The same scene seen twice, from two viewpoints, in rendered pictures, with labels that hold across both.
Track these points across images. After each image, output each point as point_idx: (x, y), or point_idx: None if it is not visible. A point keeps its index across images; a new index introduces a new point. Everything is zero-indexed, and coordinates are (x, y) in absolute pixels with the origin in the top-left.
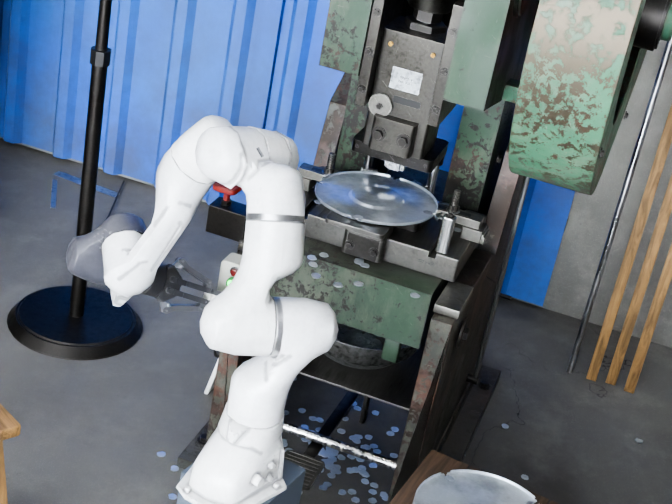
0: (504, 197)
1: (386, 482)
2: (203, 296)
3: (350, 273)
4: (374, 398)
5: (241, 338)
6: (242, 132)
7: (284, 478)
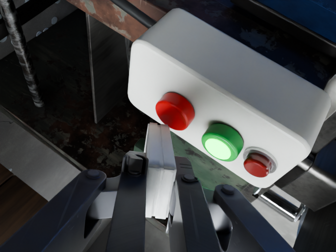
0: None
1: (32, 22)
2: (154, 172)
3: (238, 183)
4: (93, 97)
5: None
6: None
7: None
